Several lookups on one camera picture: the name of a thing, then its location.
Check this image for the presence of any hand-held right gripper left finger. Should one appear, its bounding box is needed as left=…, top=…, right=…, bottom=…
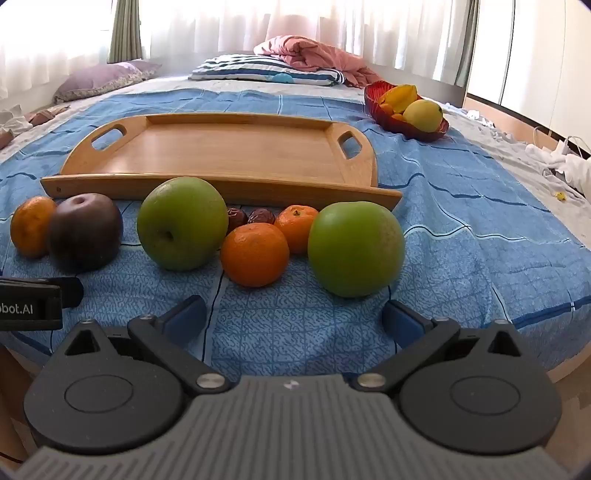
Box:
left=59, top=295, right=232, bottom=396

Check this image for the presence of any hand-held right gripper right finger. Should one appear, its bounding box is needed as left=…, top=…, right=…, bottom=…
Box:
left=355, top=300, right=532, bottom=394

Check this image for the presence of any tangerine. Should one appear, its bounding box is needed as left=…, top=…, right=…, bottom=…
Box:
left=10, top=196, right=57, bottom=258
left=274, top=205, right=320, bottom=256
left=220, top=223, right=291, bottom=288

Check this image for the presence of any green apple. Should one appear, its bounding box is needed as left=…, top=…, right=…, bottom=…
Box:
left=137, top=176, right=229, bottom=272
left=308, top=202, right=406, bottom=298

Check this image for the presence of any wooden tray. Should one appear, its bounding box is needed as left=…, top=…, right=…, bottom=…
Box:
left=41, top=114, right=403, bottom=212

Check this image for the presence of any blue checked blanket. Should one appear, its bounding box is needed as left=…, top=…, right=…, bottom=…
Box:
left=0, top=88, right=591, bottom=384

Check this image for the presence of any red glass bowl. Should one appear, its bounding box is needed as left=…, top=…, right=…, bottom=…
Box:
left=364, top=80, right=450, bottom=142

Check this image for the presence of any pink garment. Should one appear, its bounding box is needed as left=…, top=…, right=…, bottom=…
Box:
left=25, top=105, right=70, bottom=125

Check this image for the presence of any yellow pear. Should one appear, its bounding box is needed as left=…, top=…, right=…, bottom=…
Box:
left=403, top=99, right=444, bottom=133

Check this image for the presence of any white patterned cloth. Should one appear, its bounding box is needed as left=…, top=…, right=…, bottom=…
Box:
left=464, top=108, right=515, bottom=141

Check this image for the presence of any yellow starfruit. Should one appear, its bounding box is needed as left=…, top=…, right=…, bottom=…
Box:
left=378, top=84, right=421, bottom=114

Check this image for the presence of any pile of white clothes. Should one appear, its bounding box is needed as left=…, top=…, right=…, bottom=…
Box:
left=526, top=138, right=591, bottom=199

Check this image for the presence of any purple pillow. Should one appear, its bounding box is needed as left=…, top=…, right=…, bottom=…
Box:
left=53, top=60, right=162, bottom=103

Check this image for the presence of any blue striped pillow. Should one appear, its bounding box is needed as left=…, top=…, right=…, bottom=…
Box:
left=188, top=54, right=347, bottom=87

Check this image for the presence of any pink quilt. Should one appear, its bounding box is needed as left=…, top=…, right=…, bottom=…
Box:
left=253, top=35, right=384, bottom=88

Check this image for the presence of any green curtain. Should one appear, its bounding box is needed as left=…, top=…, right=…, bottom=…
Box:
left=455, top=0, right=481, bottom=88
left=107, top=0, right=144, bottom=63

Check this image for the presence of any white wardrobe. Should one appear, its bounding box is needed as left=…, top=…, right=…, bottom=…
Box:
left=464, top=0, right=591, bottom=139

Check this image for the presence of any white sheer curtain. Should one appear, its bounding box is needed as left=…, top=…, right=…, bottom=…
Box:
left=0, top=0, right=472, bottom=100

